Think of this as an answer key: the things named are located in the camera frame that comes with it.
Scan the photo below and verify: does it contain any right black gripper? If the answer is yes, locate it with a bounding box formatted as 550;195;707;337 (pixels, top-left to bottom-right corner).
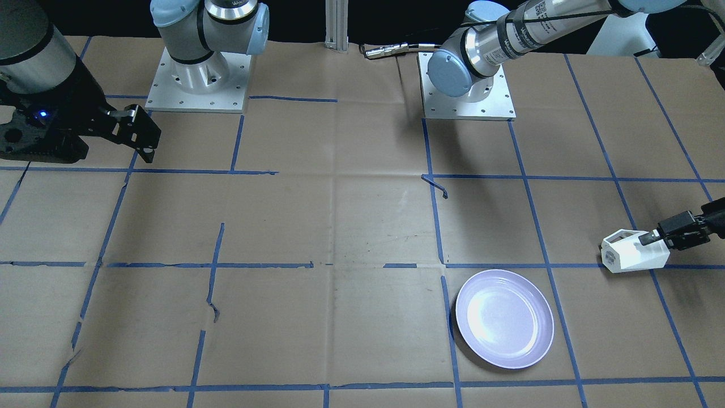
2;57;161;164

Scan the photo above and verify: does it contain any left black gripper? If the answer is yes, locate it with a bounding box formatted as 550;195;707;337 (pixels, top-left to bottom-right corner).
639;197;724;250

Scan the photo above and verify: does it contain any white faceted cup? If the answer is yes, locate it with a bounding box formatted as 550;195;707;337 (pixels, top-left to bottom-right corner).
600;229;671;273

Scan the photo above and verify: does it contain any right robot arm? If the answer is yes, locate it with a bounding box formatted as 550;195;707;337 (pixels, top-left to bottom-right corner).
1;1;270;164

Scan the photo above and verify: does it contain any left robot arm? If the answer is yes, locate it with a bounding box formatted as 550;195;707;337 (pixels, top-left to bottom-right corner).
427;1;724;250

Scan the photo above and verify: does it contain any lavender plate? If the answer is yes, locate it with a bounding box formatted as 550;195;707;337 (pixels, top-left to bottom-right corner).
453;269;555;370

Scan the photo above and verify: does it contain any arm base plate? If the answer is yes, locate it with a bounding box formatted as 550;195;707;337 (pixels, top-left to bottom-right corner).
145;49;254;114
417;52;516;121

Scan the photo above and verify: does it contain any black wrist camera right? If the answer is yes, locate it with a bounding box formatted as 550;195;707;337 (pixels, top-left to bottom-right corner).
1;108;89;164

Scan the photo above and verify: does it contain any aluminium frame post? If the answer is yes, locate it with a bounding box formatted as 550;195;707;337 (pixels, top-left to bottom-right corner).
324;0;349;53

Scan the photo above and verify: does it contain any metal cable connector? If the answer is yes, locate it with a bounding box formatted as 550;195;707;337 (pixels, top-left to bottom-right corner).
361;43;409;60

